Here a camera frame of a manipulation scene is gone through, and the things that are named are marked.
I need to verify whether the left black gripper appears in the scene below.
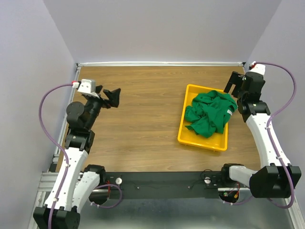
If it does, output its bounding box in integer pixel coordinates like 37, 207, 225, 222
85, 84, 121, 130

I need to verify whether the green t shirt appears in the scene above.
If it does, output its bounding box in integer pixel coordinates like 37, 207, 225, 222
184, 90, 237, 138

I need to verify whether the yellow plastic tray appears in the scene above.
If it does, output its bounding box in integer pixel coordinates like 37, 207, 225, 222
177, 84, 228, 152

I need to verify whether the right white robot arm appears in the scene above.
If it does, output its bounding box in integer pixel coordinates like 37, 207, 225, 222
219, 70, 301, 198

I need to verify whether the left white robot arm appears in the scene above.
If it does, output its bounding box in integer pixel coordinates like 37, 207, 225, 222
33, 85, 123, 229

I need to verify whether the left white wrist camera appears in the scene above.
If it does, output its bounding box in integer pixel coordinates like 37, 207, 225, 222
78, 79, 96, 94

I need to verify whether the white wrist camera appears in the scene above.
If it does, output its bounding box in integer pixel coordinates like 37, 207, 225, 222
249, 62, 265, 76
78, 79, 96, 94

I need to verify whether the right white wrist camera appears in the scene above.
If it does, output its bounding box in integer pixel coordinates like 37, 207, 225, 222
249, 62, 265, 76

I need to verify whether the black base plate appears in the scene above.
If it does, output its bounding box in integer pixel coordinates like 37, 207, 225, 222
106, 170, 236, 200

